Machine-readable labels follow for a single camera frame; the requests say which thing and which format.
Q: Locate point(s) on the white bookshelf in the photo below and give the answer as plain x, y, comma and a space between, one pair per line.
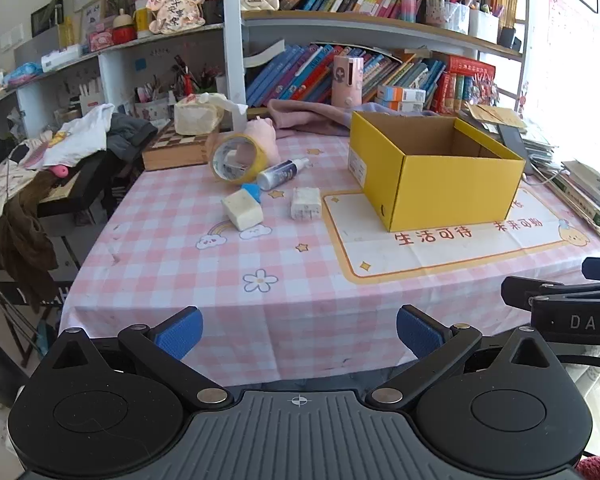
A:
232, 35

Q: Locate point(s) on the yellow bottle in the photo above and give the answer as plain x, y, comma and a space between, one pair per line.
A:
142, 17

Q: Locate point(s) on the red jar with wooden lid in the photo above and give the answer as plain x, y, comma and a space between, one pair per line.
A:
123, 30

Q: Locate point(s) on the brown garment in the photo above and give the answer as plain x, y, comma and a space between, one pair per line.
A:
22, 240

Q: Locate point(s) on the white rectangular device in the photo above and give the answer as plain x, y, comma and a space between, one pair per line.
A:
61, 58

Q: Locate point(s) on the grey garment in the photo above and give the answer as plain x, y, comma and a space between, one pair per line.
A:
130, 135

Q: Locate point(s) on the stack of books and papers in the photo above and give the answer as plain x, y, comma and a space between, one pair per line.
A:
580, 190

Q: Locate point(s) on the white storage box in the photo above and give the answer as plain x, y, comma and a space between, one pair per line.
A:
482, 25

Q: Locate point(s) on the small pink box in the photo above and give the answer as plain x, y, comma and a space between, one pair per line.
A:
101, 41

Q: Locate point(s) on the pink plush toy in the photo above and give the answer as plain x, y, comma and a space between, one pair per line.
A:
260, 132

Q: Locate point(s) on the cream tissue box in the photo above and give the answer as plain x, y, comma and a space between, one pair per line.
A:
195, 117

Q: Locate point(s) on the white eraser block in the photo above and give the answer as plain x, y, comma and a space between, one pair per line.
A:
242, 210

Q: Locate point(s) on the pen cup with pens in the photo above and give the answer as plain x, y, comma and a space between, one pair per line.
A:
445, 12

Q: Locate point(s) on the row of orange books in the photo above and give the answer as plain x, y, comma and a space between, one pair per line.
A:
507, 2

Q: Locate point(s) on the orange and white box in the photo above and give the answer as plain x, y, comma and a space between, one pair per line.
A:
402, 107
402, 93

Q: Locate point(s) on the blue packet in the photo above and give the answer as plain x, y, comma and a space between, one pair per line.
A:
22, 74

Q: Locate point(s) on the yellow cardboard box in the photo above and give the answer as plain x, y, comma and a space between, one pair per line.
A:
455, 190

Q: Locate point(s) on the white desk pen holder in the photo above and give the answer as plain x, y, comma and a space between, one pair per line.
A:
152, 105

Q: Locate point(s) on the black phone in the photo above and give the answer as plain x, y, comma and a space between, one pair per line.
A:
515, 145

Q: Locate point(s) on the small pink object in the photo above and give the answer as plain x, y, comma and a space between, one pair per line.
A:
61, 171

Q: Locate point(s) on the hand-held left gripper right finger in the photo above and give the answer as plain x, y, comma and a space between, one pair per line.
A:
420, 332

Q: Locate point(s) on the holder with red scissors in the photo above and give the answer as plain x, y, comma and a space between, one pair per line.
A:
195, 77

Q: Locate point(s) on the row of blue books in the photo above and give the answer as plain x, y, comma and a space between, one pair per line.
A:
290, 75

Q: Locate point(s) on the wooden chessboard box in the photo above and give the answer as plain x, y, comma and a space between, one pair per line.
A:
172, 152

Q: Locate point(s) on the white t-shirt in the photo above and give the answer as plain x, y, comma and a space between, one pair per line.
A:
82, 135

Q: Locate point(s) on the black picture frame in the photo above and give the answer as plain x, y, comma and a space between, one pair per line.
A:
45, 17

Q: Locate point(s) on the brown paper envelope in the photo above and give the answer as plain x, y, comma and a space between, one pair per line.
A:
497, 116

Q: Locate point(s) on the red boxed book set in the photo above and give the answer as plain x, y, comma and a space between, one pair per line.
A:
467, 85

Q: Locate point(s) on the pink and purple cloth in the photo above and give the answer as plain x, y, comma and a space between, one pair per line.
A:
305, 117

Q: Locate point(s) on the pink cylindrical device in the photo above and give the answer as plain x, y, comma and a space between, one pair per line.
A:
348, 80

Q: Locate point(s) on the white charger plug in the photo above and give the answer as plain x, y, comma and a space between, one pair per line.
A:
306, 204

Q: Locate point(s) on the white spray bottle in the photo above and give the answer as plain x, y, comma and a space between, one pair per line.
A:
280, 174

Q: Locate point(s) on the black metal stand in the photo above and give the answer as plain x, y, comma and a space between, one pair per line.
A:
25, 320

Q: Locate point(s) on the patterned white garment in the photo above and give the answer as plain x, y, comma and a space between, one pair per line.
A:
10, 175

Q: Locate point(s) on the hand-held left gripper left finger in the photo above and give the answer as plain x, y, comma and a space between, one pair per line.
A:
180, 332

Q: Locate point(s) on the small black box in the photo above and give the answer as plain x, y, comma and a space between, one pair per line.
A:
509, 37

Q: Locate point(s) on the small blue clip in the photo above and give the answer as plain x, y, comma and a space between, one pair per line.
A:
253, 192

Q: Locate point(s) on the pink checkered tablecloth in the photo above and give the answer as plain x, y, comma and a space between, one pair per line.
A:
180, 270

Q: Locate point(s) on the wall poster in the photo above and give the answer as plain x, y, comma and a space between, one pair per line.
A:
575, 60

